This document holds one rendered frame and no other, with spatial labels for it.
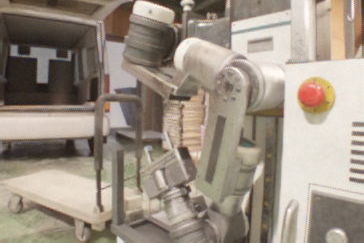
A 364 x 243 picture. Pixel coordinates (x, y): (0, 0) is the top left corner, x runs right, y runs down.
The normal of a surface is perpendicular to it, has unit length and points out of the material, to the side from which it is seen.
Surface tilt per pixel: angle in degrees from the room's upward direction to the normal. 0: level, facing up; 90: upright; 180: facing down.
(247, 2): 90
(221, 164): 95
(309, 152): 90
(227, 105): 95
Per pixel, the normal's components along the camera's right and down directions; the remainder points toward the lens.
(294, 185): -0.71, 0.00
